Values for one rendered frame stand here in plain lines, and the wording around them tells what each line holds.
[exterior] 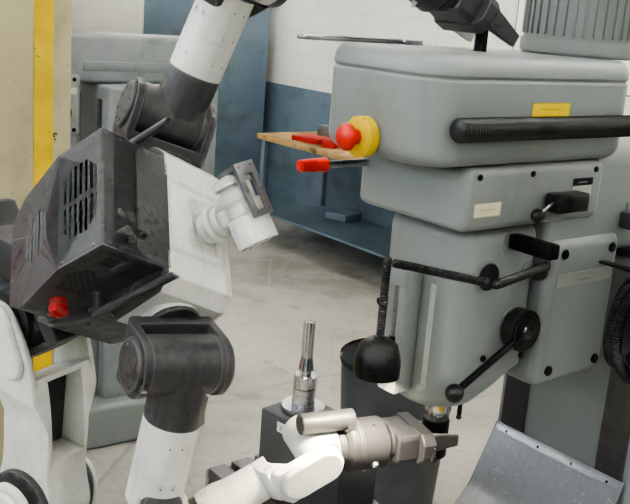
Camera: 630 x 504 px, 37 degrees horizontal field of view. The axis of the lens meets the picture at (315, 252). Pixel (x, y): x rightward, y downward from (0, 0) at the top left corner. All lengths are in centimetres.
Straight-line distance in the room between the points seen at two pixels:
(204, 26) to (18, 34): 145
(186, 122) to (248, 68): 732
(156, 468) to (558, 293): 71
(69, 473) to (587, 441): 99
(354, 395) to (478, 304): 218
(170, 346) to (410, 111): 48
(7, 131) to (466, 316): 181
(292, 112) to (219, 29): 734
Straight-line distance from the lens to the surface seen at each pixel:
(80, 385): 181
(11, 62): 296
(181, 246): 145
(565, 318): 166
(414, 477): 377
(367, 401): 362
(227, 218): 146
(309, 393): 193
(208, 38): 156
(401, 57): 135
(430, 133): 133
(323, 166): 147
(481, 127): 132
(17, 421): 181
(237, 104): 888
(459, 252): 148
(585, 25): 164
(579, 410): 196
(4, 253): 170
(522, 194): 149
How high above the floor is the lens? 194
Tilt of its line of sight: 15 degrees down
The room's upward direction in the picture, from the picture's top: 4 degrees clockwise
